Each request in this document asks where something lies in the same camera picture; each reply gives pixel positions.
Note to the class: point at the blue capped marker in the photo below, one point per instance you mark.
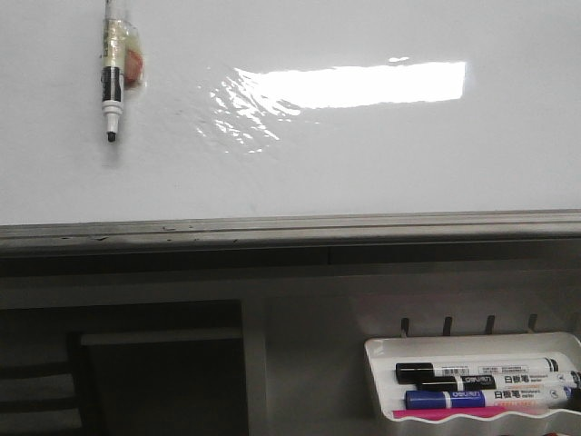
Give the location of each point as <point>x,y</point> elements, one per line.
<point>552,397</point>

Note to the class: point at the white plastic marker tray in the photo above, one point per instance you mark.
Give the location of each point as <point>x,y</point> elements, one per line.
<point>388,393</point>

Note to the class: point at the pink marker in tray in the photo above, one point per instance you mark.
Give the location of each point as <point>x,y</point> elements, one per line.
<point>441,414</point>

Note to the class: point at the white whiteboard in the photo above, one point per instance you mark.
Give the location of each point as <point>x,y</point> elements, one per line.
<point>278,108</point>

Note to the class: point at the black capped marker top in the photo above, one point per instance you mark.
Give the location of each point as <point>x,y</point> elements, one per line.
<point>408,372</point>

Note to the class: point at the grey whiteboard ledge rail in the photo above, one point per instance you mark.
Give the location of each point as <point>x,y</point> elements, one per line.
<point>70,239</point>

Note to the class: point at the black capped marker middle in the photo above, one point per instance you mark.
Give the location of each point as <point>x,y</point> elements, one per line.
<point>516,381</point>

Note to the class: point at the taped black whiteboard marker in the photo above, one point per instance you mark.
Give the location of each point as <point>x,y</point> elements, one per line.
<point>123,64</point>

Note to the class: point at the black capped marker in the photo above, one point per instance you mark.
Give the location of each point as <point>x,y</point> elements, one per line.
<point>408,372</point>
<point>516,381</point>

